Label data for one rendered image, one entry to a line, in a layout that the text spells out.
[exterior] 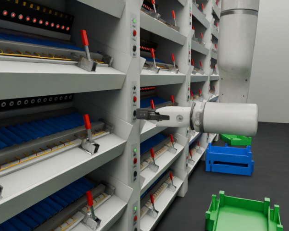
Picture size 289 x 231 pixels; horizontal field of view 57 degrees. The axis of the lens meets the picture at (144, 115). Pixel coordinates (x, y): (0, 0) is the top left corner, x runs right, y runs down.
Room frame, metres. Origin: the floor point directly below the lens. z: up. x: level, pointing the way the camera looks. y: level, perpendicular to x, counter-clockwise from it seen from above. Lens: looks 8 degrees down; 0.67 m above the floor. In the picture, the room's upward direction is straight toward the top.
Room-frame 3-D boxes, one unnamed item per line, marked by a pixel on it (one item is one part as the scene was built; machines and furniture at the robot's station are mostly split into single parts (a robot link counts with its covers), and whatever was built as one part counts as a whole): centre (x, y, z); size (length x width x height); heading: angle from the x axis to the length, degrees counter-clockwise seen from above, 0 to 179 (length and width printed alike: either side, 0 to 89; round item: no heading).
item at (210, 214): (1.12, -0.44, 0.04); 0.30 x 0.20 x 0.08; 67
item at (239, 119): (0.70, -0.23, 0.56); 0.13 x 0.09 x 0.08; 67
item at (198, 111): (0.72, -0.15, 0.56); 0.09 x 0.03 x 0.08; 157
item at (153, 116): (0.74, -0.05, 0.56); 0.08 x 0.06 x 0.01; 109
